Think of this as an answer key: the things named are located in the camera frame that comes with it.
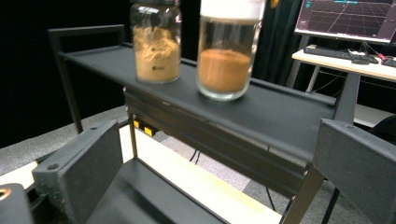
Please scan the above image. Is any computer monitor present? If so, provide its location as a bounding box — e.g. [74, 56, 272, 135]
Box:
[293, 0, 396, 45]

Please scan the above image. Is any white desk with grey legs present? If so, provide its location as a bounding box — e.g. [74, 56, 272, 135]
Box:
[285, 48, 396, 129]

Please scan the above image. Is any glass jar brown powder white lid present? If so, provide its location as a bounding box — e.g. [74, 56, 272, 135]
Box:
[195, 0, 266, 103]

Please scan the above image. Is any glass jar tan powder black lid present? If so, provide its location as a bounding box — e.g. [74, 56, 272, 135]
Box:
[129, 0, 183, 85]

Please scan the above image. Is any yellow and black object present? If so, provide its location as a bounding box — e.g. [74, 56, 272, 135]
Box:
[133, 119, 157, 138]

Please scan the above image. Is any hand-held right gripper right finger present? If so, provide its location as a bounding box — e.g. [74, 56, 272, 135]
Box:
[312, 118, 396, 224]

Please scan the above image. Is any black chair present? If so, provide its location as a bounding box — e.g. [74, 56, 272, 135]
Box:
[368, 114, 396, 145]

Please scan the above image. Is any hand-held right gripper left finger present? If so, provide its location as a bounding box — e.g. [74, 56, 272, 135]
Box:
[32, 119, 124, 224]

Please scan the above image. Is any black keyboard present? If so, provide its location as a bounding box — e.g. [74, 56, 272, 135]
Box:
[303, 44, 380, 65]

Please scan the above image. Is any dark curtain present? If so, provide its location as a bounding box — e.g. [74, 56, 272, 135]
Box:
[0, 0, 302, 149]

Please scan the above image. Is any black metal shelf rack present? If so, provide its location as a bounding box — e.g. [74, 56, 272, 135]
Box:
[47, 24, 340, 224]

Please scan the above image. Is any black cable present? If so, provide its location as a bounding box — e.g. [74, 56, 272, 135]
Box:
[189, 148, 201, 165]

